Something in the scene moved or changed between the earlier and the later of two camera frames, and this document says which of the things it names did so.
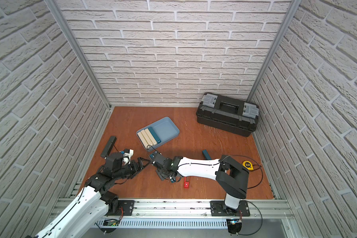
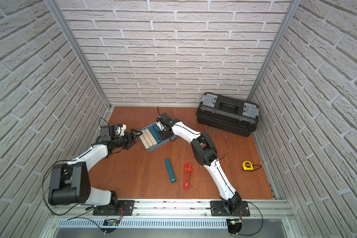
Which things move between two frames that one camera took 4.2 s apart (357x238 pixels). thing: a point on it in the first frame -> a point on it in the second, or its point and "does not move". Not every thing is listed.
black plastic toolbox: (238, 117) does not move
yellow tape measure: (248, 165) does not move
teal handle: (154, 134) does not move
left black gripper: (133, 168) -> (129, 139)
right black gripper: (158, 172) -> (163, 136)
